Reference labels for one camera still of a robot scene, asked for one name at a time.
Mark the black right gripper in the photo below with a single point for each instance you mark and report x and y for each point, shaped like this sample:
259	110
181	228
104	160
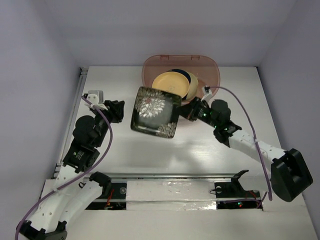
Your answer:
188	111

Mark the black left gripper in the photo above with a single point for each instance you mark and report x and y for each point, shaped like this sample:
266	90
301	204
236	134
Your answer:
115	110

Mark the cream bird pattern plate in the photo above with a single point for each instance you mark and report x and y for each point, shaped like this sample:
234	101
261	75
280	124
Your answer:
193	87

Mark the yellow round plastic plate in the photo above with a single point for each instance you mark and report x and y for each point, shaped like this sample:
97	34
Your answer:
173	82

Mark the black floral square plate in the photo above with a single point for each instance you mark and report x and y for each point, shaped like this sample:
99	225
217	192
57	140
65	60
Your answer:
155	112

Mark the dark blue leaf plate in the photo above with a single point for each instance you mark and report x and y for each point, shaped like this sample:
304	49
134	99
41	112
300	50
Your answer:
183	72

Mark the white divided round plate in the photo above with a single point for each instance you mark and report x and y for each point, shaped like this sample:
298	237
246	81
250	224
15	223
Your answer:
197	92

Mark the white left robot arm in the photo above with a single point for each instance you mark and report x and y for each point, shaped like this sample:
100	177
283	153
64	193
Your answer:
76	184

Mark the pink translucent plastic bin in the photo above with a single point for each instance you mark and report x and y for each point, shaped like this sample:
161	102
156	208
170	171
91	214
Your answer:
204	68

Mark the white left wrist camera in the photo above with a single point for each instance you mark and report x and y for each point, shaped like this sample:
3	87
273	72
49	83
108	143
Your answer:
96	99

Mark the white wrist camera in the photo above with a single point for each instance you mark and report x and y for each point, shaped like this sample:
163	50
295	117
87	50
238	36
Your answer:
207	93
96	99

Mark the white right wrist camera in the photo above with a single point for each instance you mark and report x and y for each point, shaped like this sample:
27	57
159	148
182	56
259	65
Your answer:
207	93

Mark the aluminium rail frame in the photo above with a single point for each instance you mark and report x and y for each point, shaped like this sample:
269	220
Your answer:
193	150

